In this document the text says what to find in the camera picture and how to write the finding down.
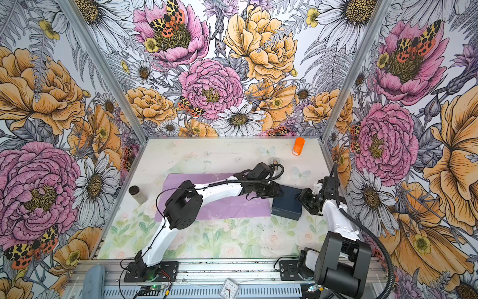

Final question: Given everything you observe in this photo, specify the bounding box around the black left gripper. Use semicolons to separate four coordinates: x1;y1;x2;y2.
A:
254;179;285;199

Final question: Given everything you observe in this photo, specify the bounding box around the purple and pink wrapping paper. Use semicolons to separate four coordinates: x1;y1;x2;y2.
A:
158;173;271;221

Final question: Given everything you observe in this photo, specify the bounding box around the dark blue gift box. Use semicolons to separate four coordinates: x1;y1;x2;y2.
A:
271;184;302;221

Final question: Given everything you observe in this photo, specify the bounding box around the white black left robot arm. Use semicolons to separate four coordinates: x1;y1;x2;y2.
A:
129;163;285;273

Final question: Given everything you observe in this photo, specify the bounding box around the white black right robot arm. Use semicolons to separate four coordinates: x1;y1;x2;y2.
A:
298;176;372;299

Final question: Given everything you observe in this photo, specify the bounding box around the orange plastic bottle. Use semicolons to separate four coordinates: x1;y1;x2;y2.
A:
292;137;305;156

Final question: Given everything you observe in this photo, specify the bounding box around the small white clock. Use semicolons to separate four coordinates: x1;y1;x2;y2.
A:
219;279;240;299

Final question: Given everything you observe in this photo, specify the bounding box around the small jar with dark lid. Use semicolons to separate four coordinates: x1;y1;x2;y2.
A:
128;185;148;205

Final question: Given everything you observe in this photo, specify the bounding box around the green circuit board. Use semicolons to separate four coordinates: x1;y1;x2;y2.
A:
141;284;168;294

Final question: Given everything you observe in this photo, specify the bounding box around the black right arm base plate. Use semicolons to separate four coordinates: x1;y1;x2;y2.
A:
279;260;309;282

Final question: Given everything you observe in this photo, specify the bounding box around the aluminium frame rail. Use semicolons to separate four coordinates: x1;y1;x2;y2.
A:
63;258;389;299

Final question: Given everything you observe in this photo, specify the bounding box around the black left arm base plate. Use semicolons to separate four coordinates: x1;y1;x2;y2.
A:
124;262;179;283

